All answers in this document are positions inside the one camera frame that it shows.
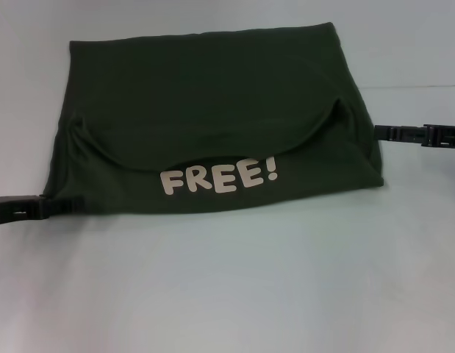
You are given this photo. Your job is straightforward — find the dark green shirt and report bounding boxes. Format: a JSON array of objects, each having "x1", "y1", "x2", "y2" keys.
[{"x1": 42, "y1": 21, "x2": 385, "y2": 216}]

